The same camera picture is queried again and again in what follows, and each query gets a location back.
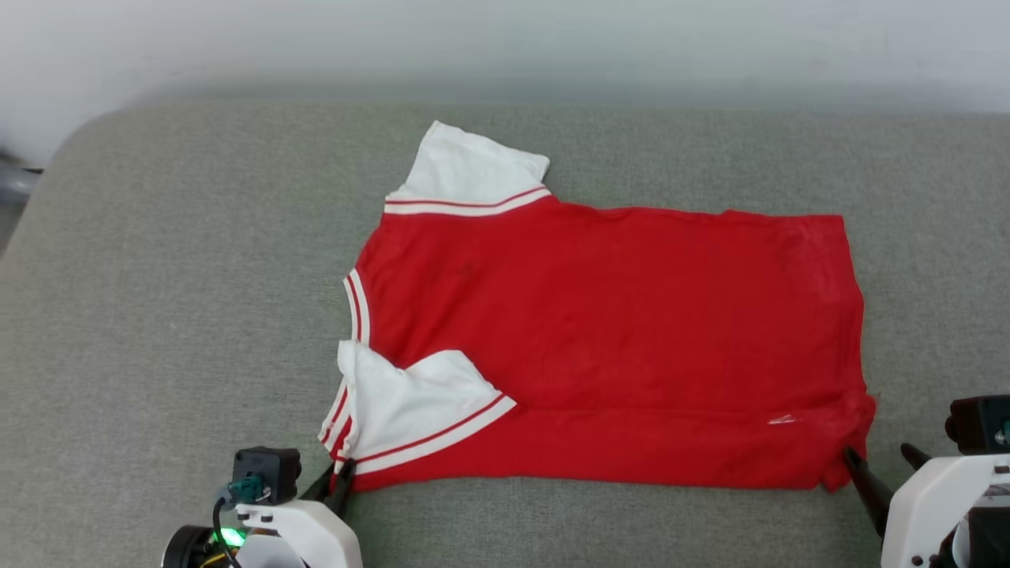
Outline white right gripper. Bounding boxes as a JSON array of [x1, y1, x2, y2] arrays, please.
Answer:
[[842, 442, 1010, 568]]

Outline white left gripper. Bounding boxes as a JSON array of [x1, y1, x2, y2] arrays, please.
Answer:
[[235, 458, 365, 568]]

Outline red and white t-shirt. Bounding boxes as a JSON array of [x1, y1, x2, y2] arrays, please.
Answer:
[[318, 120, 878, 494]]

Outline grey fabric sofa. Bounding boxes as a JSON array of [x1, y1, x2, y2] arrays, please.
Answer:
[[0, 99, 1010, 568]]

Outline grey blurry fixture beside sofa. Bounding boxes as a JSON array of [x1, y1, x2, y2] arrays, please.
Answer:
[[0, 148, 45, 212]]

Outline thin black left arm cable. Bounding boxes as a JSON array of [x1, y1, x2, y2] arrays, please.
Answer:
[[211, 495, 242, 568]]

